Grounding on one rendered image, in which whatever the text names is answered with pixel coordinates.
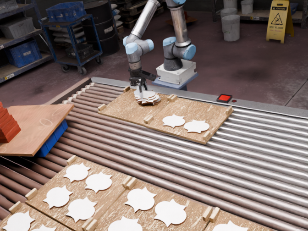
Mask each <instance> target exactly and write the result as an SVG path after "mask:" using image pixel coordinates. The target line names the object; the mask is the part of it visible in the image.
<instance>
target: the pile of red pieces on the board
mask: <svg viewBox="0 0 308 231"><path fill-rule="evenodd" d="M2 105H3V104H2V102H0V143H9V142H10V141H11V140H12V139H13V138H14V137H15V136H16V135H17V134H18V133H19V132H20V131H21V129H20V127H19V125H18V123H17V121H16V120H15V119H14V118H13V116H12V114H9V113H8V110H7V108H3V106H2Z"/></svg>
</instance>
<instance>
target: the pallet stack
mask: <svg viewBox="0 0 308 231"><path fill-rule="evenodd" d="M110 1H111V2H110V3H111V4H116V5H117V7H116V9H117V10H119V11H120V12H119V13H118V15H120V16H121V17H120V18H119V19H118V21H121V22H123V23H122V24H121V25H123V27H124V26H126V25H128V29H130V28H133V27H134V26H135V24H134V21H136V20H138V19H139V17H140V15H141V13H142V11H143V9H144V7H145V5H146V4H147V2H148V0H110ZM157 10H158V13H157V14H155V15H153V17H152V18H154V17H156V16H158V15H160V14H161V13H163V12H164V9H163V6H162V4H161V5H160V6H158V7H157V9H156V11H157Z"/></svg>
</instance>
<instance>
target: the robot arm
mask: <svg viewBox="0 0 308 231"><path fill-rule="evenodd" d="M185 1H186V0H148V2H147V4H146V5H145V7H144V9H143V11H142V13H141V15H140V17H139V19H138V20H137V22H136V24H135V26H134V28H133V30H132V32H131V34H130V35H129V36H127V37H125V38H124V39H123V45H124V46H125V47H126V53H127V57H128V61H129V66H130V67H129V69H128V71H129V72H130V78H129V81H130V85H131V86H134V87H135V86H137V90H136V91H134V94H135V95H139V96H140V98H141V100H142V99H143V87H144V88H145V90H148V88H147V82H146V79H148V80H151V81H153V82H154V81H155V79H156V75H154V74H151V73H149V72H146V71H143V70H142V64H141V60H140V56H142V55H144V54H146V53H148V52H150V51H151V50H153V48H154V44H153V42H152V40H150V39H147V40H144V41H143V40H141V37H142V35H143V33H144V32H145V30H146V28H147V26H148V24H149V22H150V20H151V18H152V17H153V15H154V13H155V11H156V9H157V7H158V6H160V5H161V3H162V2H166V3H167V7H168V8H169V9H170V12H171V17H172V21H173V26H174V30H175V35H176V36H175V37H170V38H166V39H165V40H164V41H163V49H164V56H165V60H164V64H163V67H164V69H165V70H166V71H177V70H179V69H181V68H182V67H183V64H182V61H181V59H184V60H190V59H192V58H193V57H194V55H195V52H196V47H195V45H193V44H192V42H191V39H190V38H188V33H187V26H186V21H185V15H184V10H183V6H184V4H185Z"/></svg>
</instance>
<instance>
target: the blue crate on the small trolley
mask: <svg viewBox="0 0 308 231"><path fill-rule="evenodd" d="M46 11H47V13H48V17H49V21H50V22H73V21H75V20H77V19H79V18H81V17H83V16H85V15H86V11H85V9H84V6H83V1H79V2H66V3H59V4H57V5H55V6H52V7H50V8H48V9H46Z"/></svg>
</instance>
